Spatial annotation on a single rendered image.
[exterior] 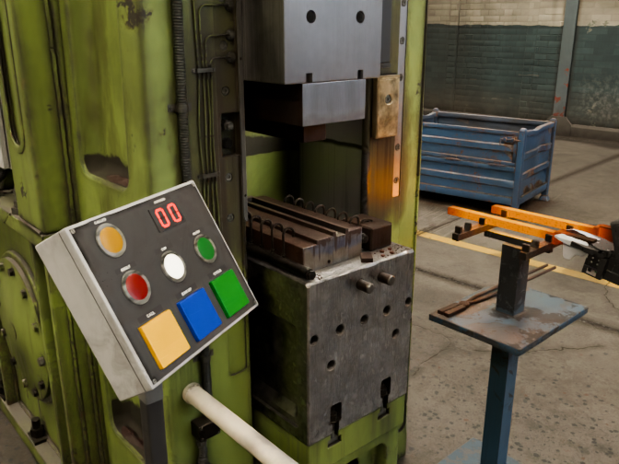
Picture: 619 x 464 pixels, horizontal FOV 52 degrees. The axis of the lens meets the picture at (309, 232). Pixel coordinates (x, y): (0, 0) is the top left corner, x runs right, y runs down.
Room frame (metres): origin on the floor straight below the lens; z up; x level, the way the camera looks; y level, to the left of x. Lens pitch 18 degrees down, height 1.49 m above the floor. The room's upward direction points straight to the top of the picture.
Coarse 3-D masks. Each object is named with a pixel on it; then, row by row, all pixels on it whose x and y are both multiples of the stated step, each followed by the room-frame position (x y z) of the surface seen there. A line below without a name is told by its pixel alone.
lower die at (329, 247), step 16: (256, 208) 1.73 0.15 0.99; (288, 208) 1.70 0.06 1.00; (256, 224) 1.62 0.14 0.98; (288, 224) 1.59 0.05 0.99; (304, 224) 1.57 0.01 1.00; (336, 224) 1.56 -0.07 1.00; (352, 224) 1.58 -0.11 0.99; (256, 240) 1.57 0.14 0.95; (288, 240) 1.48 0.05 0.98; (304, 240) 1.48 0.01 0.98; (320, 240) 1.46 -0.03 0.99; (336, 240) 1.50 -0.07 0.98; (352, 240) 1.53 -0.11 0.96; (288, 256) 1.47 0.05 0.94; (304, 256) 1.43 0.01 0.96; (320, 256) 1.46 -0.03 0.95; (336, 256) 1.50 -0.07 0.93; (352, 256) 1.54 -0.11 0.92
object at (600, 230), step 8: (496, 208) 1.90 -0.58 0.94; (504, 208) 1.89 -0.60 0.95; (512, 208) 1.89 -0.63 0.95; (512, 216) 1.86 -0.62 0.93; (520, 216) 1.84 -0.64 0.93; (528, 216) 1.83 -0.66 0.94; (536, 216) 1.81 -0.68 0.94; (544, 216) 1.80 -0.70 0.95; (552, 216) 1.80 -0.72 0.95; (544, 224) 1.79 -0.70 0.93; (552, 224) 1.77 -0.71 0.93; (560, 224) 1.75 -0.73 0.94; (568, 224) 1.74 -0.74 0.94; (576, 224) 1.73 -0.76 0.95; (584, 224) 1.73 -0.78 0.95; (600, 224) 1.71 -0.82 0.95; (592, 232) 1.68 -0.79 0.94; (600, 232) 1.68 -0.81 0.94; (608, 232) 1.66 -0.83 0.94; (608, 240) 1.66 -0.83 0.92
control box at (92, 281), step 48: (192, 192) 1.18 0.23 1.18; (48, 240) 0.92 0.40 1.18; (96, 240) 0.93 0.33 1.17; (144, 240) 1.01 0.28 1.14; (192, 240) 1.11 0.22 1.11; (96, 288) 0.88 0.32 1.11; (192, 288) 1.03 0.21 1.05; (96, 336) 0.89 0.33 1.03; (192, 336) 0.97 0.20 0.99; (144, 384) 0.85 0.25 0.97
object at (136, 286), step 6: (132, 276) 0.94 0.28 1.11; (138, 276) 0.95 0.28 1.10; (126, 282) 0.93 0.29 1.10; (132, 282) 0.93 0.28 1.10; (138, 282) 0.94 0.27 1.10; (144, 282) 0.95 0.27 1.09; (126, 288) 0.92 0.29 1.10; (132, 288) 0.93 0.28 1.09; (138, 288) 0.94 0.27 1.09; (144, 288) 0.95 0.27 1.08; (132, 294) 0.92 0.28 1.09; (138, 294) 0.93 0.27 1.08; (144, 294) 0.94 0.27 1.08
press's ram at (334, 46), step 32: (256, 0) 1.47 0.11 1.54; (288, 0) 1.40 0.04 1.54; (320, 0) 1.46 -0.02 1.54; (352, 0) 1.52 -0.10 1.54; (256, 32) 1.47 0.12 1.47; (288, 32) 1.40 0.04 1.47; (320, 32) 1.46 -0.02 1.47; (352, 32) 1.53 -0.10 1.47; (256, 64) 1.47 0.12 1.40; (288, 64) 1.40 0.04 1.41; (320, 64) 1.46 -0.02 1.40; (352, 64) 1.53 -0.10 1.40
